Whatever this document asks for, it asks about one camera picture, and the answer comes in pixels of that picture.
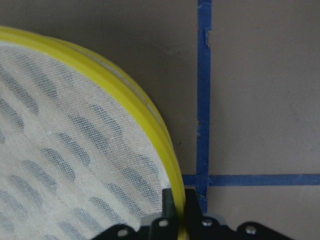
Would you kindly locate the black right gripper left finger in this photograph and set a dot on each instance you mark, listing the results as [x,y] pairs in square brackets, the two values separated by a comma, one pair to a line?
[169,212]

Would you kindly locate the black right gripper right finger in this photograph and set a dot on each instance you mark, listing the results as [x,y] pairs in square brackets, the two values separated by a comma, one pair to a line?
[192,211]

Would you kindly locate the yellow rimmed bamboo steamer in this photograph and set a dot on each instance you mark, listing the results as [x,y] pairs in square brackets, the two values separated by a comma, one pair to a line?
[82,146]

